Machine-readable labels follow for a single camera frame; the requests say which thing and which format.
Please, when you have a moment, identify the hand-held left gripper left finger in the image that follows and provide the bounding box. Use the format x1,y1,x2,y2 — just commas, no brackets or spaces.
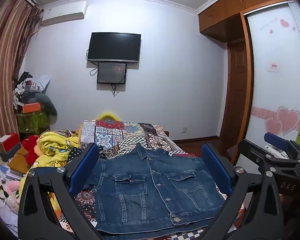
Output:
18,142,108,240

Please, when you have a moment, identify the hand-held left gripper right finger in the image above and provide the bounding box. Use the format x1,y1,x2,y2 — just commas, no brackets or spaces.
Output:
201,143,283,240

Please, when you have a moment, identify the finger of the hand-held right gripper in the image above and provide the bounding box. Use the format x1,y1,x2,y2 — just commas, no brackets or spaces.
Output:
264,132,300,159
236,139,300,174

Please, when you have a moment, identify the blue denim jacket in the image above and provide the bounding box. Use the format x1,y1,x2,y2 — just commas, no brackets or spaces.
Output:
84,142,227,236

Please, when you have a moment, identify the pile of clothes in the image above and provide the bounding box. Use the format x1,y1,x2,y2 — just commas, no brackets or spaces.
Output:
12,71,52,106

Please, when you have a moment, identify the navy patterned cloth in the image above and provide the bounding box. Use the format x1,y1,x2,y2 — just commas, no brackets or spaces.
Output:
68,146,85,163

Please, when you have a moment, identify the yellow cartoon blanket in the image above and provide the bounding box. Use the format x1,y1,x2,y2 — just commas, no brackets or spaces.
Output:
19,130,81,214

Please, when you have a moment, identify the red plush toy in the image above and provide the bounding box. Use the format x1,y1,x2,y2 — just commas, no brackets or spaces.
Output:
22,135,41,166

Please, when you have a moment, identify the patchwork patterned blanket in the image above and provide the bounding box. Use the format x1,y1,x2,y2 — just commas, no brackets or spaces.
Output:
47,119,246,240

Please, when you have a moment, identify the yellow rounded object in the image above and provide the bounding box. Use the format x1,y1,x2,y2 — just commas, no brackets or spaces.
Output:
97,112,119,121

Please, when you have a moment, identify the brown cardboard box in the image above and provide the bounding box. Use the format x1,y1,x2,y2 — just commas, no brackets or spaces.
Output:
8,147,31,174

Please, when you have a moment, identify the pink plush toy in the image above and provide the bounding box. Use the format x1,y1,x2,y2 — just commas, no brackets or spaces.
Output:
2,181,22,198

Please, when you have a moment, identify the red and white box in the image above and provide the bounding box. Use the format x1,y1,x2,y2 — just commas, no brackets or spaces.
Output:
0,133,21,153

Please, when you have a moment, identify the stack of books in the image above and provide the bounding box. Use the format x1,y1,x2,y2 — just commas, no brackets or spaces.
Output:
0,164,23,188

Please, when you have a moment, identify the orange box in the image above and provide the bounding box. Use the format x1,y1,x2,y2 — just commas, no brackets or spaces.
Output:
22,102,42,114

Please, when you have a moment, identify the white plastic bag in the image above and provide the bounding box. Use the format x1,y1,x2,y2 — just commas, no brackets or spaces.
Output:
0,194,18,231

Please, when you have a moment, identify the brown striped curtain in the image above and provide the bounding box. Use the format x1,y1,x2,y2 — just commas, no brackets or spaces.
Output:
0,0,43,167

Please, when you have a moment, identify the wooden overhead cabinet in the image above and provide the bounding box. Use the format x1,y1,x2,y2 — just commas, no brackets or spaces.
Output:
198,0,294,43

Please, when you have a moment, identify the white air conditioner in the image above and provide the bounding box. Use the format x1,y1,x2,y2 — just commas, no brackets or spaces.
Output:
41,1,87,27

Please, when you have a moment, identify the small black wall monitor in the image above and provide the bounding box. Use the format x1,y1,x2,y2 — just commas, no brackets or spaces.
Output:
97,62,127,84

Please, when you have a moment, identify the black television cable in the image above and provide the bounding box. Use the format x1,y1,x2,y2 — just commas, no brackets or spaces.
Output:
86,48,99,77

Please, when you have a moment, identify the black wall television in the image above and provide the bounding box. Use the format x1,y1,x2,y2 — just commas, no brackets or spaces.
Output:
87,32,142,63

